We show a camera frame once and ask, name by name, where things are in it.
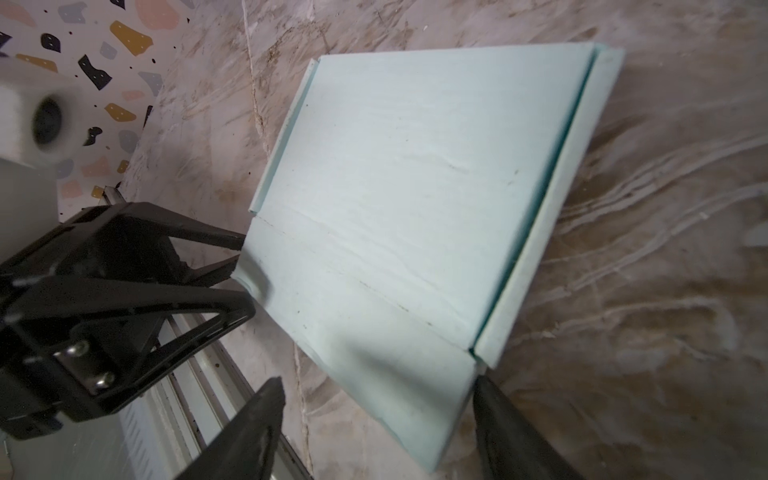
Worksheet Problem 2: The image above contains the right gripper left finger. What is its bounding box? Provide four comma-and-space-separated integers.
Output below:
178, 377, 285, 480

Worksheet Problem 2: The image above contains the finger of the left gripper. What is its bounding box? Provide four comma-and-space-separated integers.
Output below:
1, 202, 245, 288
1, 276, 255, 423

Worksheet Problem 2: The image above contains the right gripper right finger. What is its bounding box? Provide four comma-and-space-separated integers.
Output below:
472, 375, 582, 479

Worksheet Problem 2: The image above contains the mint box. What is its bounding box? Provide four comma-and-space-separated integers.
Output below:
233, 42, 624, 471

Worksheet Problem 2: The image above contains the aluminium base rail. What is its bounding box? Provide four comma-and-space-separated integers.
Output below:
113, 311, 313, 480

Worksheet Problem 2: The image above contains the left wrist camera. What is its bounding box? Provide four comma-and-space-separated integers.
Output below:
1, 56, 88, 261

